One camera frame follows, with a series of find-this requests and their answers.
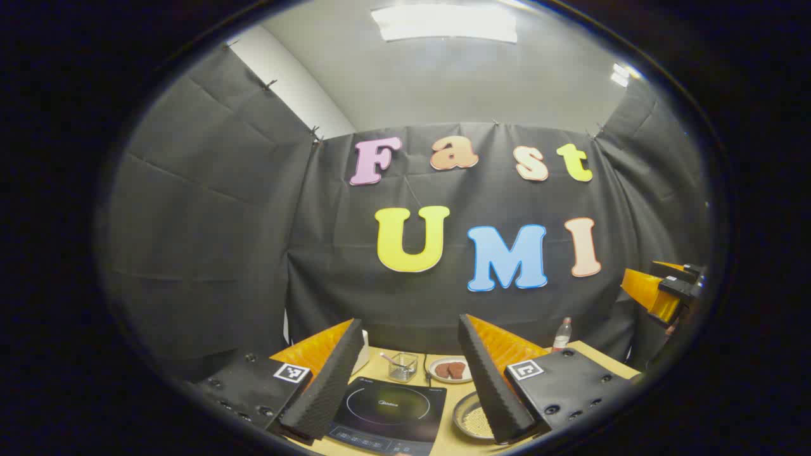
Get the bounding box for steel pot with black handles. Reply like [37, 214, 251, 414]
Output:
[452, 391, 501, 441]

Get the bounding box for black backdrop cloth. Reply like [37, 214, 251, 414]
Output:
[101, 44, 713, 381]

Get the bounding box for black induction cooktop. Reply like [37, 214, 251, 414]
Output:
[328, 377, 447, 456]

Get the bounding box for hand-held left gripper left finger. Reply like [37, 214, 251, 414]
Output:
[196, 318, 366, 444]

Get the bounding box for round white plate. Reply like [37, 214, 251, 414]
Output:
[428, 357, 475, 384]

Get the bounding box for white toaster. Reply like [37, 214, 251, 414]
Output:
[352, 329, 371, 376]

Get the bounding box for wire mesh utensil basket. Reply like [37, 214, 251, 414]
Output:
[388, 352, 419, 383]

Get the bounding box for pile of soybeans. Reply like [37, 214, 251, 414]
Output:
[471, 405, 496, 440]

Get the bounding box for ceiling light panel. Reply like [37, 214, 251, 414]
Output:
[371, 5, 518, 44]

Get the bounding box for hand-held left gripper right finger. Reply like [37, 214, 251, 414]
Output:
[457, 313, 641, 445]

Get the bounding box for clear plastic water bottle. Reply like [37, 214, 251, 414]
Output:
[552, 317, 573, 353]

